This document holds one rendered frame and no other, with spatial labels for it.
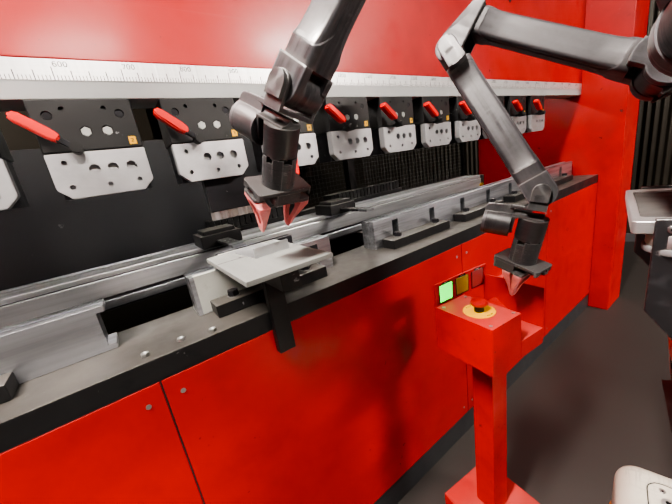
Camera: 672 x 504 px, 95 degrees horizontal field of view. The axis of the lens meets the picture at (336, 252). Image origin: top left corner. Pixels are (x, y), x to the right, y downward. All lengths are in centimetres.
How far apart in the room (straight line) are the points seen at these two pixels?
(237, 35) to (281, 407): 85
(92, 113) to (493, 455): 122
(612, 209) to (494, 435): 176
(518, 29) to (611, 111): 164
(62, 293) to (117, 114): 49
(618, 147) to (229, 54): 213
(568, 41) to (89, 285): 120
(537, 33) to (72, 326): 107
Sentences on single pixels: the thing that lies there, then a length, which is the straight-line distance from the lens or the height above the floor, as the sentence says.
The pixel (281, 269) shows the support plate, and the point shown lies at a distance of 56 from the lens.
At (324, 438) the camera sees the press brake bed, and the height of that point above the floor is 46.
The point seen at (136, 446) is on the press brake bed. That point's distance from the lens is 76.
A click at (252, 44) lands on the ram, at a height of 145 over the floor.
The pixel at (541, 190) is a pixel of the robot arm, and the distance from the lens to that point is 75.
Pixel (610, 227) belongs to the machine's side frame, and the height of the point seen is 55.
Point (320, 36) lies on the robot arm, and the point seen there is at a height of 133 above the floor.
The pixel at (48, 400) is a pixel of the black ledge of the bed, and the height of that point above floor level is 88.
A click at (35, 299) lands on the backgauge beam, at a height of 97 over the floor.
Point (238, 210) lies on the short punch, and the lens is 81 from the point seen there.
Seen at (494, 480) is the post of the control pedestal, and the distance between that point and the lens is 117.
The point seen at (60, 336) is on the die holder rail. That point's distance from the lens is 79.
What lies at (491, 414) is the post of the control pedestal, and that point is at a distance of 100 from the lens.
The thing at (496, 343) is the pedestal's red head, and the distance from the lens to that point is 78.
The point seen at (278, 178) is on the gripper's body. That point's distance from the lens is 53.
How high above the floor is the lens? 116
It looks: 16 degrees down
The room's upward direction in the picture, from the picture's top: 9 degrees counter-clockwise
